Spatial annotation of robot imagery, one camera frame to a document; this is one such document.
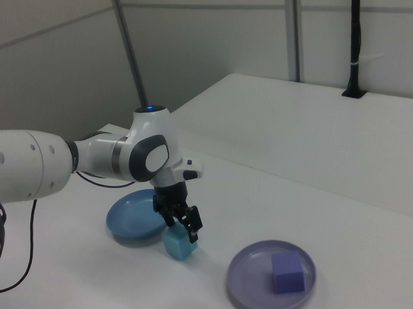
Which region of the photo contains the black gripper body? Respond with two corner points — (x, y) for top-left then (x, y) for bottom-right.
(151, 180), (192, 218)

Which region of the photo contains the light blue cube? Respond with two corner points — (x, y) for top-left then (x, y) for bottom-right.
(160, 221), (200, 263)

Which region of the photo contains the purple cube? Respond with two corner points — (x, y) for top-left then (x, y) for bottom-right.
(268, 250), (308, 296)

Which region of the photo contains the blue plate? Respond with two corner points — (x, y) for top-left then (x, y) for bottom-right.
(104, 186), (171, 245)

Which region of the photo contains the purple plate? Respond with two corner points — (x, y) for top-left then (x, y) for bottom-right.
(225, 236), (319, 309)

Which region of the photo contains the black pole with clamp base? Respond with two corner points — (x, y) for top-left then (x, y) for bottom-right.
(340, 0), (371, 100)

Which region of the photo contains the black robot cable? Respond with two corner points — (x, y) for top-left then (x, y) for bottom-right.
(0, 166), (137, 303)

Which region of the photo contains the grey metal partition post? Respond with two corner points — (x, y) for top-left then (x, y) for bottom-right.
(103, 0), (156, 106)
(282, 0), (309, 84)

